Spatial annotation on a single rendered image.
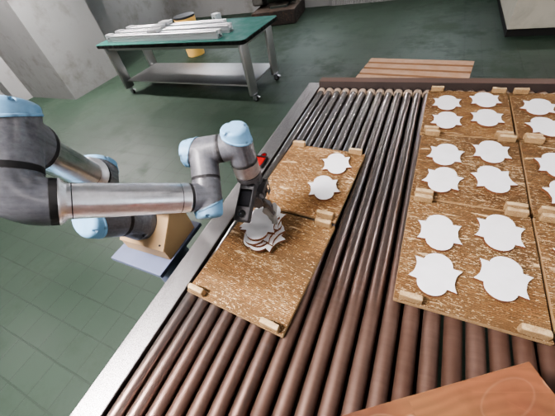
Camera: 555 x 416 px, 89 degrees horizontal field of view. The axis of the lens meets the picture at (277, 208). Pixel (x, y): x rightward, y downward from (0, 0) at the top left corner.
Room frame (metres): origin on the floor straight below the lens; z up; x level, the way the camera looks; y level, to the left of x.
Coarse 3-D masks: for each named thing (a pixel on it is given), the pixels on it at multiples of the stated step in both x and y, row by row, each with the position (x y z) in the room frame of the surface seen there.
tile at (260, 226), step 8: (256, 216) 0.68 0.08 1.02; (264, 216) 0.67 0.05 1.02; (248, 224) 0.65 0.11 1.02; (256, 224) 0.64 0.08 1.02; (264, 224) 0.63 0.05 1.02; (272, 224) 0.63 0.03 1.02; (248, 232) 0.62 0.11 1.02; (256, 232) 0.61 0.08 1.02; (264, 232) 0.60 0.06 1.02; (272, 232) 0.59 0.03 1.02; (256, 240) 0.58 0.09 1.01
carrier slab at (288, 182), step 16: (288, 160) 1.06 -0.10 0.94; (304, 160) 1.03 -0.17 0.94; (320, 160) 1.00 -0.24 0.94; (352, 160) 0.95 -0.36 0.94; (272, 176) 0.97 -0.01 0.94; (288, 176) 0.95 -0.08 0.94; (304, 176) 0.92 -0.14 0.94; (336, 176) 0.88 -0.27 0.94; (352, 176) 0.85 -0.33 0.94; (272, 192) 0.87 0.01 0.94; (288, 192) 0.85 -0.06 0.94; (304, 192) 0.82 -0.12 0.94; (288, 208) 0.76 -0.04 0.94; (304, 208) 0.74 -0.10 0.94; (320, 208) 0.72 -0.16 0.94; (336, 208) 0.70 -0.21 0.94
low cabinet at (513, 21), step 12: (504, 0) 4.80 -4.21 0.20; (516, 0) 3.99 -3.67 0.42; (528, 0) 3.87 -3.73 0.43; (540, 0) 3.80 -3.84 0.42; (552, 0) 3.73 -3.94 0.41; (504, 12) 4.49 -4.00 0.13; (516, 12) 3.91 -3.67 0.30; (528, 12) 3.84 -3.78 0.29; (540, 12) 3.77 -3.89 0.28; (552, 12) 3.70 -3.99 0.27; (504, 24) 4.26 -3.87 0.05; (516, 24) 3.88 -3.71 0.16; (528, 24) 3.81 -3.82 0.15; (540, 24) 3.74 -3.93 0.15; (552, 24) 3.67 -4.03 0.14
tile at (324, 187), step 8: (320, 176) 0.88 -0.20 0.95; (312, 184) 0.85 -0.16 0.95; (320, 184) 0.84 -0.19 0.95; (328, 184) 0.83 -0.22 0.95; (312, 192) 0.80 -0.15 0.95; (320, 192) 0.79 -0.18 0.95; (328, 192) 0.78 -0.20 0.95; (336, 192) 0.77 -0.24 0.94; (320, 200) 0.76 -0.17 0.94; (328, 200) 0.75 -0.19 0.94
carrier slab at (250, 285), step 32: (288, 224) 0.68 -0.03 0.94; (224, 256) 0.61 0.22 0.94; (256, 256) 0.57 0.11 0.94; (288, 256) 0.54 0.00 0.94; (320, 256) 0.52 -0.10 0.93; (224, 288) 0.48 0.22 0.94; (256, 288) 0.46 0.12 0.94; (288, 288) 0.43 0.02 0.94; (256, 320) 0.36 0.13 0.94; (288, 320) 0.34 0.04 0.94
